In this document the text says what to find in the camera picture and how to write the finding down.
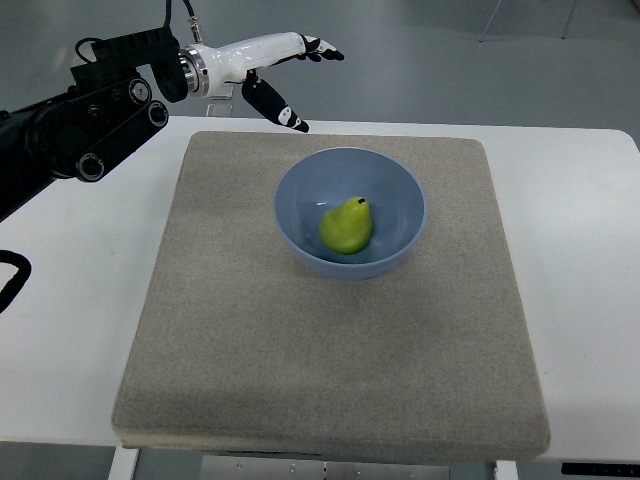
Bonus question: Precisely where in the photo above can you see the green pear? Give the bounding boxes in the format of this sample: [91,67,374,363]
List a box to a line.
[318,196,373,255]

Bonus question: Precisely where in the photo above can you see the grey felt mat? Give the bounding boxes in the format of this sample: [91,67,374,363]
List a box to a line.
[111,132,550,463]

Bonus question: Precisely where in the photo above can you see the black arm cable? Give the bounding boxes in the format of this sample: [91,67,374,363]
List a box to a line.
[0,249,33,315]

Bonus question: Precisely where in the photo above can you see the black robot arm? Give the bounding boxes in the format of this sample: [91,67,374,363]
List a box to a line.
[1,26,188,219]

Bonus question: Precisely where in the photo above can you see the blue bowl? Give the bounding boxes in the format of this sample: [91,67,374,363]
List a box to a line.
[273,147,428,280]

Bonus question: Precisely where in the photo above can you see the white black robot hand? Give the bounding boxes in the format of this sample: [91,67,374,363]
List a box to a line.
[180,32,344,133]

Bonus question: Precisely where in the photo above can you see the metal table frame plate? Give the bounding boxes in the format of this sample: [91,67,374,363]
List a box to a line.
[199,455,451,480]

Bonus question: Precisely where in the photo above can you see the background stand legs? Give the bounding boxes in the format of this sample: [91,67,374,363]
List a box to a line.
[478,1,580,43]

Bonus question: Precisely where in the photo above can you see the lower floor plate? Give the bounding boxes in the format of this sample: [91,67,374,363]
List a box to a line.
[206,102,233,118]

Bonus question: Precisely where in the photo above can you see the white right table leg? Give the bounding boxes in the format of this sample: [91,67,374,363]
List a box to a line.
[494,461,519,480]

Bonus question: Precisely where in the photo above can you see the black table control panel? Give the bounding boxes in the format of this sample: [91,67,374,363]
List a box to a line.
[561,463,639,478]

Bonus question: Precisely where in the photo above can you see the white table leg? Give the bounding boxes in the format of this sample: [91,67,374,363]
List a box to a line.
[494,461,519,480]
[107,447,139,480]

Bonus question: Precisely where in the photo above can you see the white left table leg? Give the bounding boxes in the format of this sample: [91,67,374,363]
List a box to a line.
[107,447,139,480]

